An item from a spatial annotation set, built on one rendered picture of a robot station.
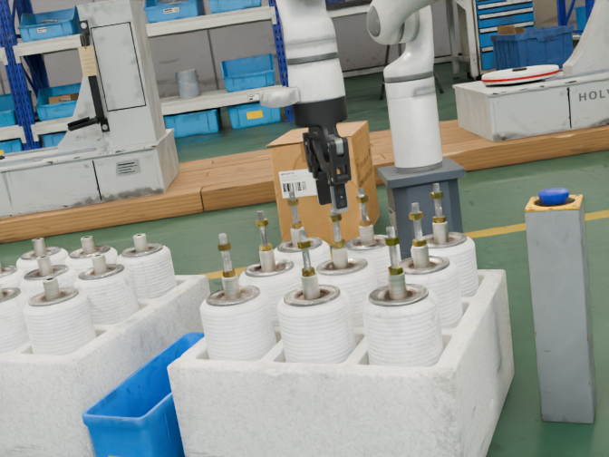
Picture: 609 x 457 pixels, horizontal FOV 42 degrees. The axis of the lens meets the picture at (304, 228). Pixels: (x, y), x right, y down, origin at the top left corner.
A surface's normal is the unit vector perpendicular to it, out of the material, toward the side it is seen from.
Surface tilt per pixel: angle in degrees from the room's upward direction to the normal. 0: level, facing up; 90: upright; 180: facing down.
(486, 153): 90
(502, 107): 90
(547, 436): 0
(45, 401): 90
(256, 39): 90
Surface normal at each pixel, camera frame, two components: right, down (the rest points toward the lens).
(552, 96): 0.05, 0.23
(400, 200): -0.68, 0.27
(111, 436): -0.37, 0.31
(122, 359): 0.91, -0.04
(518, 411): -0.14, -0.96
